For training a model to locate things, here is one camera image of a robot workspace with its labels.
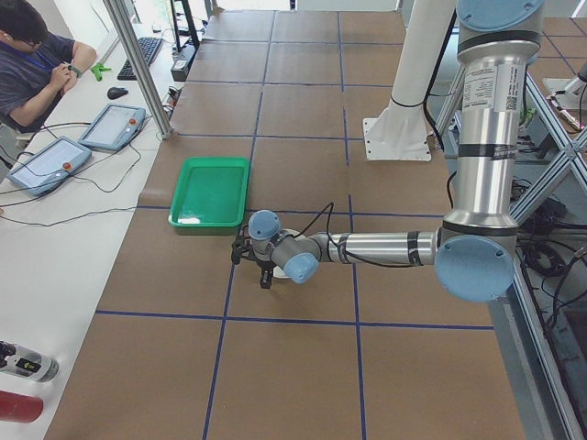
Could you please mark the black computer mouse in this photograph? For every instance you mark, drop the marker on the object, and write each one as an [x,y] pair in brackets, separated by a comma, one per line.
[116,92]

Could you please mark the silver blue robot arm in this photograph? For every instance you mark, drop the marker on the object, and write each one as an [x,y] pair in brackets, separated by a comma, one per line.
[472,252]

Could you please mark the blue teach pendant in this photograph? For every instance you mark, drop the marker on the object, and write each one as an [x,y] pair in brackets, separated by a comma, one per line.
[45,171]
[114,127]

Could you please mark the red bottle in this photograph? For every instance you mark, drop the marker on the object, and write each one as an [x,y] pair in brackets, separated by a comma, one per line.
[19,408]

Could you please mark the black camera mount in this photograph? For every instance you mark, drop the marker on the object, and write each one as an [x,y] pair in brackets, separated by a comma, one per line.
[242,248]

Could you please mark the black computer box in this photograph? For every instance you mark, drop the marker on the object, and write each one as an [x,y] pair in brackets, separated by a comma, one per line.
[182,62]

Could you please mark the white round plate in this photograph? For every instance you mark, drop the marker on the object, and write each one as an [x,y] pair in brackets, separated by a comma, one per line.
[280,274]

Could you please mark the white pedestal column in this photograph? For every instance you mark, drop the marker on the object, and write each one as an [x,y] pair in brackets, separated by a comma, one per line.
[399,133]

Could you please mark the green plastic tray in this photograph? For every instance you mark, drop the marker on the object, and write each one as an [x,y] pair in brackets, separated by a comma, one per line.
[210,196]

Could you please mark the aluminium frame post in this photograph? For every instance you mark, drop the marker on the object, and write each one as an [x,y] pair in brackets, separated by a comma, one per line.
[125,31]

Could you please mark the far blue teach pendant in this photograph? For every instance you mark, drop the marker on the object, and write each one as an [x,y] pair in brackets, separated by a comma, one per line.
[114,127]

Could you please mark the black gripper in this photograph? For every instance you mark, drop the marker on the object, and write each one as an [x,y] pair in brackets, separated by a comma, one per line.
[263,266]

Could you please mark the near blue teach pendant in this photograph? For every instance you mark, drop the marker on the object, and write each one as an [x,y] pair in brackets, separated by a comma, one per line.
[45,171]

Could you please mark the seated person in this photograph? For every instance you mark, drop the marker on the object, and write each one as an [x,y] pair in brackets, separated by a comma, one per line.
[37,67]

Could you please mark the green plastic clamp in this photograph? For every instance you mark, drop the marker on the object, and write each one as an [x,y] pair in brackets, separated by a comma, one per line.
[98,71]

